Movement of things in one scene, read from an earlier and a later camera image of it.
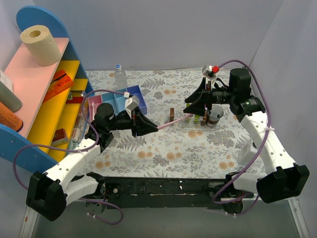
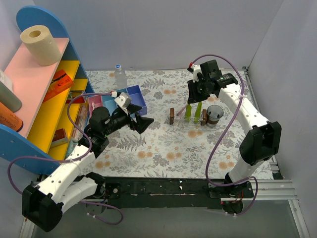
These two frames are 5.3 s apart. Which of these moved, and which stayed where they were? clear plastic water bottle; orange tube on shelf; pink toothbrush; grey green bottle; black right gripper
Moved: black right gripper; pink toothbrush
Stayed: clear plastic water bottle; orange tube on shelf; grey green bottle
